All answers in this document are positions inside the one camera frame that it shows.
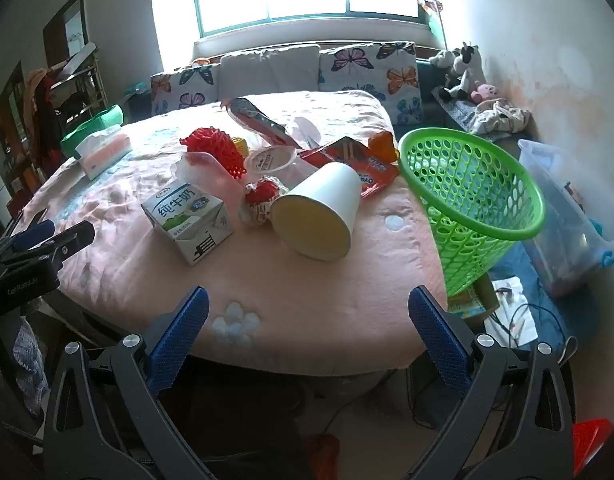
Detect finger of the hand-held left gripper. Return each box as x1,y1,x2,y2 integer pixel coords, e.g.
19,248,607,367
7,221,95,267
0,219,55,263

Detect orange object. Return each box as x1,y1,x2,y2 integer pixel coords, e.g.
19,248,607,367
307,434,340,480

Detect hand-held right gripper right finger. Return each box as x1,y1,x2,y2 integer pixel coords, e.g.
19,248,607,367
408,285,575,480

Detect large butterfly print pillow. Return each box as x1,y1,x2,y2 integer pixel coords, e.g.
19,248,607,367
318,40,423,126

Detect colourful pinwheel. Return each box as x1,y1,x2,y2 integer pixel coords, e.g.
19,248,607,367
417,0,448,51

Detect grey pillow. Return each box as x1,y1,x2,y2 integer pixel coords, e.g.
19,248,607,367
218,45,321,101

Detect orange wrapper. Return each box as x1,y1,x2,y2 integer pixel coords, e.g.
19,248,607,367
368,131,400,165

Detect white paper cup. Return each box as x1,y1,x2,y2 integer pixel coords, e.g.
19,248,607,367
272,161,362,261

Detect clear plastic storage box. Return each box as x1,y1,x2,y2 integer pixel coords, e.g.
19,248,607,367
517,139,614,298

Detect pink plush toy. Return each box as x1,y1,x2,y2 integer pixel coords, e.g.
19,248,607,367
469,82,498,106

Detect green plastic basket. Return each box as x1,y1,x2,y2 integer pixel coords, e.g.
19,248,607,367
398,127,546,298

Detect red foam fruit net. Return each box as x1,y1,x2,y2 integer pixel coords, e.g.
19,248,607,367
179,127,248,181

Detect tissue pack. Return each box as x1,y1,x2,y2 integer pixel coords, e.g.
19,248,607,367
74,127,133,180

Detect green plastic basin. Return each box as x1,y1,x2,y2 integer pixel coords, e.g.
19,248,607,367
60,105,125,158

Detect clear plastic yogurt cup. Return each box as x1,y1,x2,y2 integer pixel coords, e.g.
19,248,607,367
243,146,300,181

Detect white green milk carton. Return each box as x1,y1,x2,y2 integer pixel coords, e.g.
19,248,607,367
141,182,236,267

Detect crumpled patterned cloth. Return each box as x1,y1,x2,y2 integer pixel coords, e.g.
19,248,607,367
469,101,532,136

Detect metal shelf rack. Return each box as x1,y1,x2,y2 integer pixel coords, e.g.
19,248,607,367
44,42,110,126

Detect red white wrapper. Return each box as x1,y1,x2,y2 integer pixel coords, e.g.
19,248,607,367
238,176,288,226

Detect hanging clothes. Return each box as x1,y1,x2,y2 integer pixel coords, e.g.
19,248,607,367
27,67,63,171

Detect wooden door frame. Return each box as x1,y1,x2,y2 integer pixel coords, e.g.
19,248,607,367
42,0,90,68

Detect red plastic object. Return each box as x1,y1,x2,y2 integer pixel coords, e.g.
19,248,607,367
572,418,614,476

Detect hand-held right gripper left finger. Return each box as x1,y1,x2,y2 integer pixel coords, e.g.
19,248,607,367
43,286,210,480

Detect red snack packet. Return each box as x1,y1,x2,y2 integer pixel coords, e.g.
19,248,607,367
297,136,400,200

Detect cardboard box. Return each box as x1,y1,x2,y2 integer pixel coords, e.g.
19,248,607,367
447,275,500,321

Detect cow plush toy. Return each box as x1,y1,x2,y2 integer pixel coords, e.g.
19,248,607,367
439,42,485,101

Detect small butterfly print pillow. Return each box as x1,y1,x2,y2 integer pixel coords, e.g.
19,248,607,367
150,63,221,116

